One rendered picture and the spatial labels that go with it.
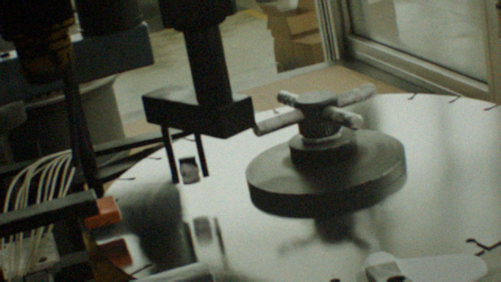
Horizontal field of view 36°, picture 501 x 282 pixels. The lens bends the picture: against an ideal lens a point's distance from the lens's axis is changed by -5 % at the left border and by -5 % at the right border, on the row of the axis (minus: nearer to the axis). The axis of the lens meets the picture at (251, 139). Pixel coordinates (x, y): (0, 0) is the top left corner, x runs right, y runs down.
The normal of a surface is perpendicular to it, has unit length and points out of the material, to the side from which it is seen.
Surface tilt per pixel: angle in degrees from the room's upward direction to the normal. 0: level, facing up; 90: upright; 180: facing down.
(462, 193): 0
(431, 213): 0
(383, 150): 5
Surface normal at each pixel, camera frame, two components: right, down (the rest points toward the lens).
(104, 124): 0.88, -0.02
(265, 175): -0.26, -0.90
